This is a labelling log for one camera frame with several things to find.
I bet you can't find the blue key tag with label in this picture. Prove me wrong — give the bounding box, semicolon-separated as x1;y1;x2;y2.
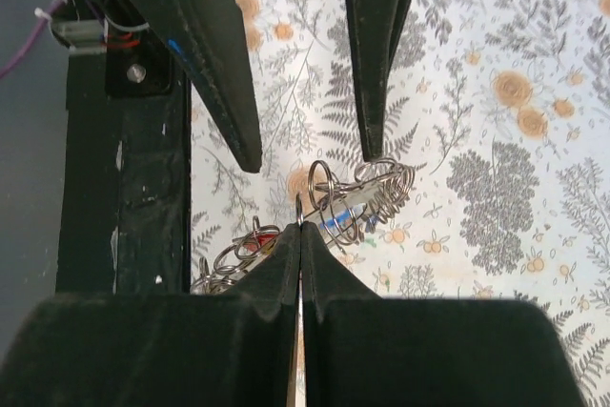
319;203;380;243

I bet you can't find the red key tag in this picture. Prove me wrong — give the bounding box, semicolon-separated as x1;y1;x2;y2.
237;232;279;259

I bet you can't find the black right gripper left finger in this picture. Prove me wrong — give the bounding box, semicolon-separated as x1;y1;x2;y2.
1;224;301;406

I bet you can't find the floral patterned table mat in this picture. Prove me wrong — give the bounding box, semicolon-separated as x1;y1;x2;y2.
191;0;609;406

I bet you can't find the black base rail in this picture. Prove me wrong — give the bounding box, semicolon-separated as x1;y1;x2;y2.
51;0;191;295

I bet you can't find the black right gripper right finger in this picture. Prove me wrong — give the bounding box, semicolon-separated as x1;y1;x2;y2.
300;223;584;406

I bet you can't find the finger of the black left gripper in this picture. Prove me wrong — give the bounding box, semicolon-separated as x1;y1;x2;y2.
345;0;412;162
130;0;262;173

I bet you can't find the round metal key organizer ring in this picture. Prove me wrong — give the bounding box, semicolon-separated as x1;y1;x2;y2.
190;157;416;295

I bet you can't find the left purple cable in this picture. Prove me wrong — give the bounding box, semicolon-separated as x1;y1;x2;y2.
0;0;72;79

